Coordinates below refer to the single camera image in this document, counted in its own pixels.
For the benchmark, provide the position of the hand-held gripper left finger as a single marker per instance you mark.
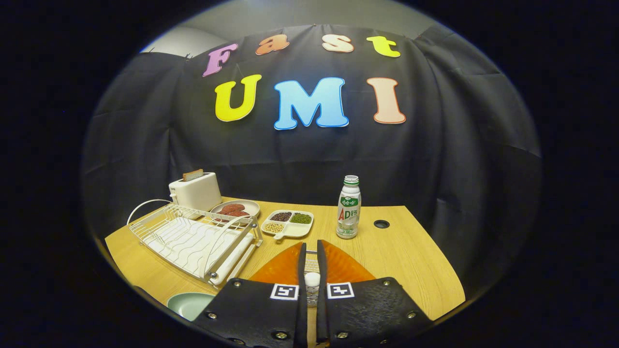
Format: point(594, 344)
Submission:
point(302, 314)

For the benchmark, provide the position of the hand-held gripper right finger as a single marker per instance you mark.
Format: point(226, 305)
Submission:
point(321, 314)

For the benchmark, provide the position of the pale green plate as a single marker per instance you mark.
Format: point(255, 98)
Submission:
point(188, 304)

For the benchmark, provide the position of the beige plate with meat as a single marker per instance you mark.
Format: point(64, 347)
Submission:
point(251, 209)

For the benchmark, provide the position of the white divided tray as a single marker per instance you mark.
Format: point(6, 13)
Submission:
point(297, 229)

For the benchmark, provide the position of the pile of yellow soybeans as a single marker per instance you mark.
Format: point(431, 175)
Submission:
point(274, 227)

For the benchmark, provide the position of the pile of green beans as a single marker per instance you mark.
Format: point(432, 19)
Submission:
point(301, 218)

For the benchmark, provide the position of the pile of dark red beans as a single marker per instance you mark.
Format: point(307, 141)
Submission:
point(281, 216)

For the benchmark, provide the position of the white green label bottle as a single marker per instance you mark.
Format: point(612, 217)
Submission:
point(348, 212)

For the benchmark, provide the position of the red meat piece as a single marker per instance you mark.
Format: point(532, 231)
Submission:
point(239, 213)
point(232, 208)

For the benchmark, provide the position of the white drip tray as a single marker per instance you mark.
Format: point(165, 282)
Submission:
point(193, 246)

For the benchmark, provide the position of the white toaster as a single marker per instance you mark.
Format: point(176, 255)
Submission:
point(198, 193)

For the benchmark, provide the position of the brown toast slice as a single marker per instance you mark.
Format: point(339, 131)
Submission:
point(193, 175)

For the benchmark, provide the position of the black backdrop cloth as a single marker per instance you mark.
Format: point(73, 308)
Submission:
point(435, 169)

